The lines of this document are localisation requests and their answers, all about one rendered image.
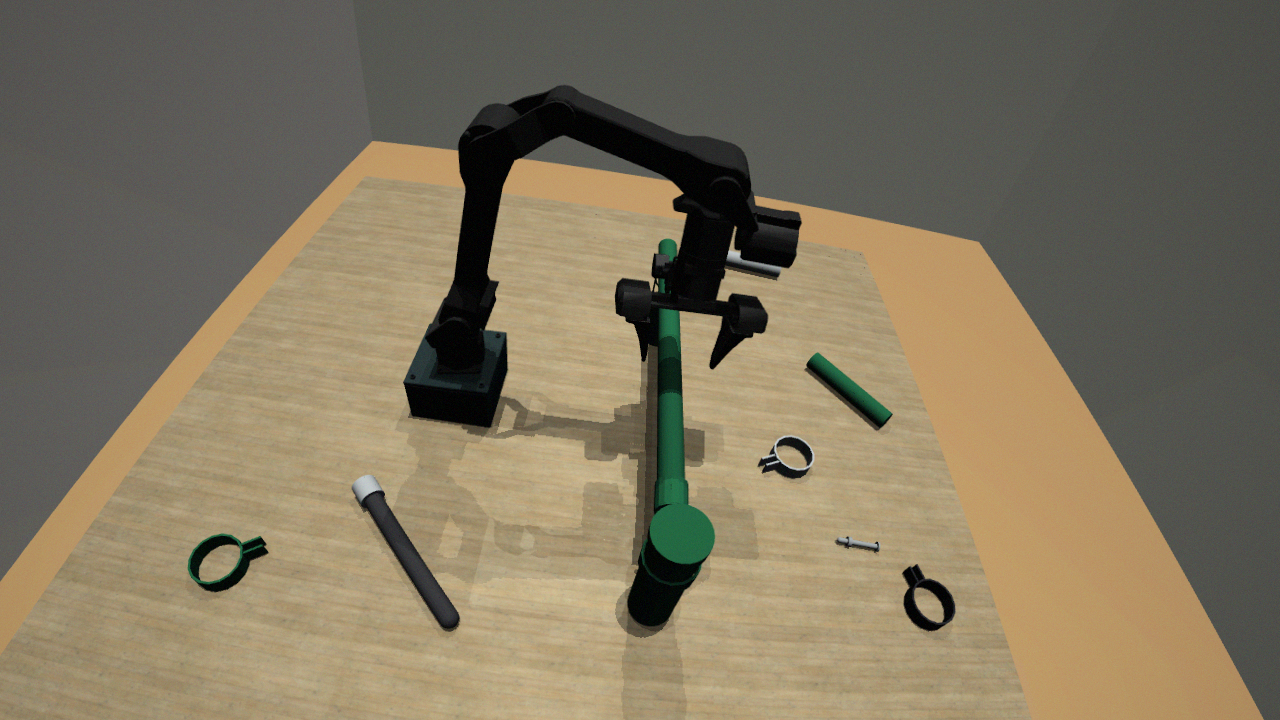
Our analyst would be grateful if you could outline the grey bolt with nut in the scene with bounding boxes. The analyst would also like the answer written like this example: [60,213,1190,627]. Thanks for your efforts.
[837,536,881,552]

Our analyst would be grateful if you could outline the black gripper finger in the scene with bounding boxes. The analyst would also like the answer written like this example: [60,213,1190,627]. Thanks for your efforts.
[710,316,754,369]
[625,314,650,363]

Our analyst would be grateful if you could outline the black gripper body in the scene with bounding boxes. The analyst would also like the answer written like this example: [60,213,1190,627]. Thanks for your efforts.
[614,247,768,333]

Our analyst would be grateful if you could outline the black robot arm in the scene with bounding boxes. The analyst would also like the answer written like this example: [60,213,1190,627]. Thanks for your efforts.
[425,85,803,375]

